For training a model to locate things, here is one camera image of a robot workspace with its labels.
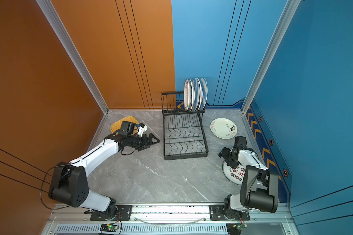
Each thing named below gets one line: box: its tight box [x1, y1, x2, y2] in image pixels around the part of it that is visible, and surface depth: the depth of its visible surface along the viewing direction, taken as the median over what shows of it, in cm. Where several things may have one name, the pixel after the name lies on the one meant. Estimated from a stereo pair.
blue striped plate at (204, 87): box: [200, 77, 208, 110], surface depth 87 cm
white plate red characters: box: [221, 160, 247, 186], surface depth 87 cm
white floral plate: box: [209, 117, 238, 140], surface depth 110 cm
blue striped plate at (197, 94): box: [193, 77, 202, 112], surface depth 88 cm
